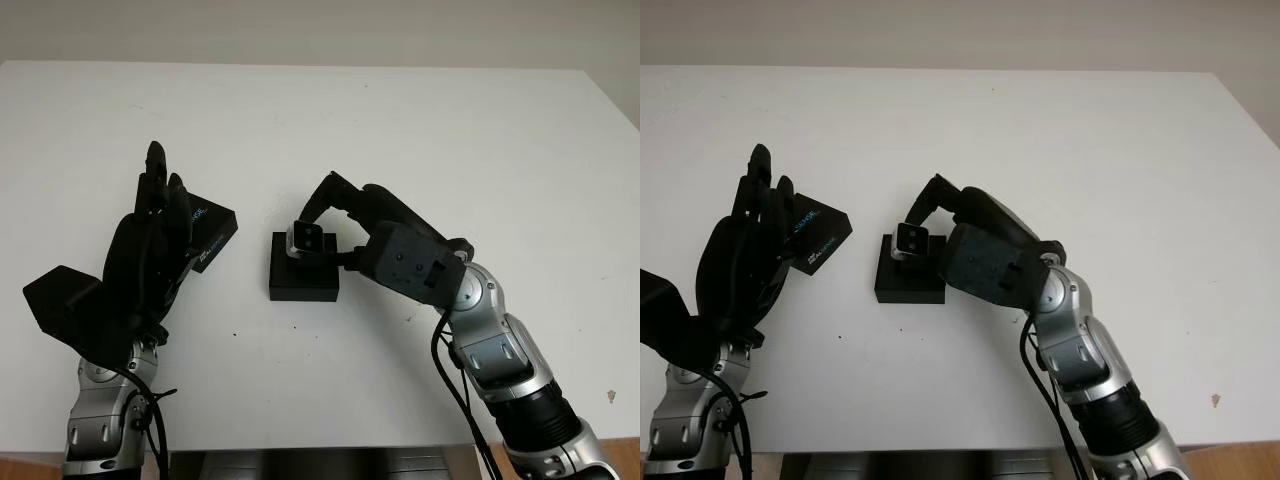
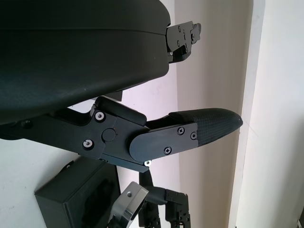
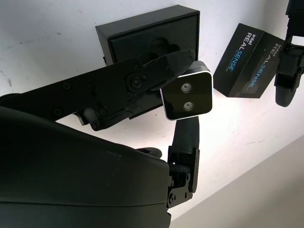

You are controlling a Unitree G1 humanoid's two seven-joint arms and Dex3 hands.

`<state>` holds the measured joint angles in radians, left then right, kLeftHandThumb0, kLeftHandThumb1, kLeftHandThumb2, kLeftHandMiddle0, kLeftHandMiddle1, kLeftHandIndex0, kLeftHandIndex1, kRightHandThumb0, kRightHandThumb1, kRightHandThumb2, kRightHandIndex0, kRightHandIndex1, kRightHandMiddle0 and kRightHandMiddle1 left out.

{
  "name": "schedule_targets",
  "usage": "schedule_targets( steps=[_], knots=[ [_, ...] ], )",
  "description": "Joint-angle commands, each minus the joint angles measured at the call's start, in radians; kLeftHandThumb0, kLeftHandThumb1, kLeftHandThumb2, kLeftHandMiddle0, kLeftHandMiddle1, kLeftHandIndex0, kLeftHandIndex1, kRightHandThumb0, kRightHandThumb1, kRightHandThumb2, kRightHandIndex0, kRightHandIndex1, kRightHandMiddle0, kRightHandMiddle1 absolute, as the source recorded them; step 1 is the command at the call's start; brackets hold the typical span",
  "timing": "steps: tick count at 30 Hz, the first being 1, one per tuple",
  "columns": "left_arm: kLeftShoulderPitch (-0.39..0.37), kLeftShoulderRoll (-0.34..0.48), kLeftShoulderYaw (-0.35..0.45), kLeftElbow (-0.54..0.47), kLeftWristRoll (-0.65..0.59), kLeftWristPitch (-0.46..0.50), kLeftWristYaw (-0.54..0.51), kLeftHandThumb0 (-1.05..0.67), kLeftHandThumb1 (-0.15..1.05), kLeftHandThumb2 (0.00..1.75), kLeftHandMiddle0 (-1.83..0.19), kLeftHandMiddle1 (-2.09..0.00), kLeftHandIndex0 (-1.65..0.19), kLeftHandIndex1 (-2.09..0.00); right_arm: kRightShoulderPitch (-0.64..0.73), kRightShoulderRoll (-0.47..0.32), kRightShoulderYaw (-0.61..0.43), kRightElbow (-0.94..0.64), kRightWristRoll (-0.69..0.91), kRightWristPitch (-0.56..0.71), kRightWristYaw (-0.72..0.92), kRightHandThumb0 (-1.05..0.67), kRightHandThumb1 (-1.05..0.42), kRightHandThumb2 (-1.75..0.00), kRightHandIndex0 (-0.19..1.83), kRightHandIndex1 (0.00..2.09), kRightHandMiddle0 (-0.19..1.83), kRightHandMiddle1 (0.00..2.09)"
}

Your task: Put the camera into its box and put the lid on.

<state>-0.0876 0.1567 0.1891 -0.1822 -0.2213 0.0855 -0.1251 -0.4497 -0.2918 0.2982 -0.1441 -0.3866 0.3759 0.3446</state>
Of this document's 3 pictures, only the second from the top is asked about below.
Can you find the small silver depth camera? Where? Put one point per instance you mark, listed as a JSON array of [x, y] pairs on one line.
[[131, 194]]

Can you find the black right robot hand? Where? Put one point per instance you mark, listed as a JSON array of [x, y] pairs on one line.
[[171, 209]]

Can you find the black camera box base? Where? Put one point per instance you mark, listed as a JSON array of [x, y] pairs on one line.
[[78, 190]]

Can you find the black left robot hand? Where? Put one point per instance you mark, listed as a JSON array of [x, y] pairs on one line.
[[71, 59]]

